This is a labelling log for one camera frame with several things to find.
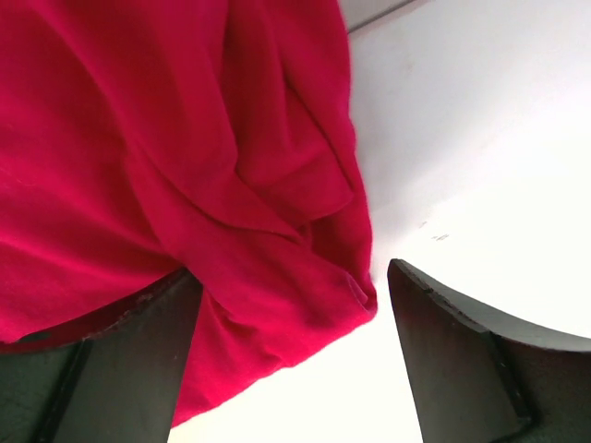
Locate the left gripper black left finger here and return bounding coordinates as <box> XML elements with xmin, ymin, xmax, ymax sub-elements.
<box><xmin>1</xmin><ymin>269</ymin><xmax>202</xmax><ymax>442</ymax></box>

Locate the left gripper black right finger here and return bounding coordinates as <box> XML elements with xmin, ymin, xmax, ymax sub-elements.
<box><xmin>388</xmin><ymin>259</ymin><xmax>590</xmax><ymax>443</ymax></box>

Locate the crimson red t shirt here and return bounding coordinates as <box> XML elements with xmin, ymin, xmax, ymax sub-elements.
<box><xmin>1</xmin><ymin>1</ymin><xmax>377</xmax><ymax>424</ymax></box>

